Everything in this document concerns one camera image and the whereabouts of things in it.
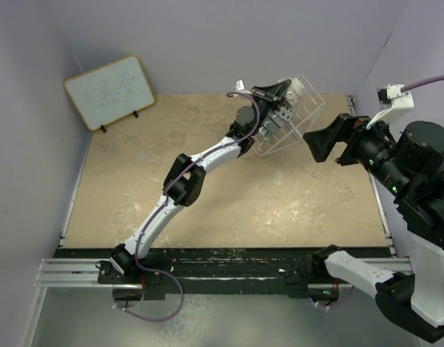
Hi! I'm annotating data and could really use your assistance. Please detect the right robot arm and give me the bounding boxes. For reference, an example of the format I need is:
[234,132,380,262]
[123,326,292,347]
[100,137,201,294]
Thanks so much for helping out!
[303,113,444,343]

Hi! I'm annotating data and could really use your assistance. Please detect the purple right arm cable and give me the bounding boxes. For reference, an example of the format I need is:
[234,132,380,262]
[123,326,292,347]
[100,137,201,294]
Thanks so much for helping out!
[402,74,444,93]

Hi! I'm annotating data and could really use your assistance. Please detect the white wire dish rack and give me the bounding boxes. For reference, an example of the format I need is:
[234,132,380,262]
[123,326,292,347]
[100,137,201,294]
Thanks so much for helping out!
[254,75,325,157]

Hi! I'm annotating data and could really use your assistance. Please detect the blue floral pattern bowl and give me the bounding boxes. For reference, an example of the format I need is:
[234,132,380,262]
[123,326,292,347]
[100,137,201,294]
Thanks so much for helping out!
[275,105,296,123]

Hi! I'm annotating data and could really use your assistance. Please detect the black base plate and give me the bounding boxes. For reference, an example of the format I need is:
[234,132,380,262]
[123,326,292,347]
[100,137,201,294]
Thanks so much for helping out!
[54,247,393,301]

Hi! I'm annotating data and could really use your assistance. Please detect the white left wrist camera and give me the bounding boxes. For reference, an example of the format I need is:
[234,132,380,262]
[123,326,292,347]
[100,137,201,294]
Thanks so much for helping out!
[235,80,247,93]

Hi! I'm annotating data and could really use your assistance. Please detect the aluminium frame rail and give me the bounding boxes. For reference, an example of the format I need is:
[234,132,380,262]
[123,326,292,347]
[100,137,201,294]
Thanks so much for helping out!
[33,257,116,289]

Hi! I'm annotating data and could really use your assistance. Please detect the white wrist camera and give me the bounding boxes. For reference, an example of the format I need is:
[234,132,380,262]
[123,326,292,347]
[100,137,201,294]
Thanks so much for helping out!
[235,80,247,93]
[366,84,414,129]

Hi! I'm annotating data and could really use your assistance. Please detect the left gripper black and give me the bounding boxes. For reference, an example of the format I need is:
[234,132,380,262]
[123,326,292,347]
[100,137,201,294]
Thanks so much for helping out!
[249,81,289,137]

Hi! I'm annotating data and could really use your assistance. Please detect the green leaf pattern bowl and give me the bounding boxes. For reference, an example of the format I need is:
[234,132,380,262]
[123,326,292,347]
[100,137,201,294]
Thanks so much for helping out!
[257,132,271,147]

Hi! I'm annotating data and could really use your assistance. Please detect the small whiteboard yellow frame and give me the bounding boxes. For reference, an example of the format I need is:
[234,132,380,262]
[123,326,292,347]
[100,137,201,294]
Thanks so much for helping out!
[64,55,155,132]

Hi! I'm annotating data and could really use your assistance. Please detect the grey dotted red-rim bowl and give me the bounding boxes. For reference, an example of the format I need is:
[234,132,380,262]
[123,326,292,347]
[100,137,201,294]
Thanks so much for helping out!
[260,126,275,139]

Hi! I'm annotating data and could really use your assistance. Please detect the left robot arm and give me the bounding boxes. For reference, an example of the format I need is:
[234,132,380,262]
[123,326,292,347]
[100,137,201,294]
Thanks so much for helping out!
[109,78,296,283]

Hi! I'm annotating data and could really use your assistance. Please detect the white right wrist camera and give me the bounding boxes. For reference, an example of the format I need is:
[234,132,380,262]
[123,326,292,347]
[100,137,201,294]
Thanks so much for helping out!
[366,84,414,129]

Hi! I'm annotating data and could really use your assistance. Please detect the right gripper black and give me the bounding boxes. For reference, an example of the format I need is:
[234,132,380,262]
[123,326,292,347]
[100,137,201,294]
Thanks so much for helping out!
[302,108,412,195]

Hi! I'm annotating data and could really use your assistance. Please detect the brown wheel pattern bowl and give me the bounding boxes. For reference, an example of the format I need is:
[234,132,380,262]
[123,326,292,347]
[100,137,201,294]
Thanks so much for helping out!
[284,77,306,108]

